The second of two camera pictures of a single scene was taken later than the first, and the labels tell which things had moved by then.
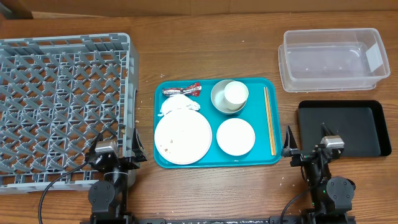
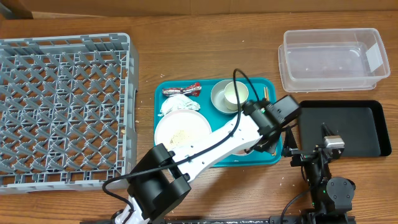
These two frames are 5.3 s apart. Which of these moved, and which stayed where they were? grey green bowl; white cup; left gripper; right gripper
Moved: left gripper
Stayed: grey green bowl; right gripper; white cup
